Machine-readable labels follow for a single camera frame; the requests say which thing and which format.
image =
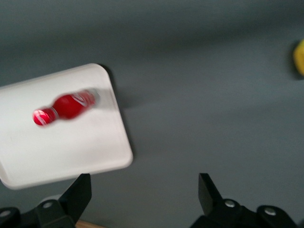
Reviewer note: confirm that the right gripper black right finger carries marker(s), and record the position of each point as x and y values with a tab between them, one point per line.
209	197

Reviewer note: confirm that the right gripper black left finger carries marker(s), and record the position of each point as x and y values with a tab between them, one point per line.
76	197

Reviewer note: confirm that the red coke bottle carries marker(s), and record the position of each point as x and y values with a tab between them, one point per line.
69	107

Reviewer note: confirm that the white rectangular tray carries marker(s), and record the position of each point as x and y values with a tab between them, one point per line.
71	142

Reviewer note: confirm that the wooden drawer cabinet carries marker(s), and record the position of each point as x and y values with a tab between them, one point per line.
89	225

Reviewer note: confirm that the yellow lemon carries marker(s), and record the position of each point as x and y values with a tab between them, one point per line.
299	59

